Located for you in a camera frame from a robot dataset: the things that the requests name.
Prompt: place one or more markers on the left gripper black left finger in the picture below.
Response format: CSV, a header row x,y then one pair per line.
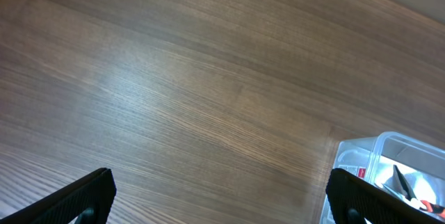
x,y
87,200

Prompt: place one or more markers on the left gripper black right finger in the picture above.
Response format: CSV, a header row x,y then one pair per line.
x,y
352,200

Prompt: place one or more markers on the clear plastic container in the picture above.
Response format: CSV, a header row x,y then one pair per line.
x,y
371,159

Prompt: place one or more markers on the orange black needle-nose pliers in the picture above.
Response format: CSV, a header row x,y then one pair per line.
x,y
403,191

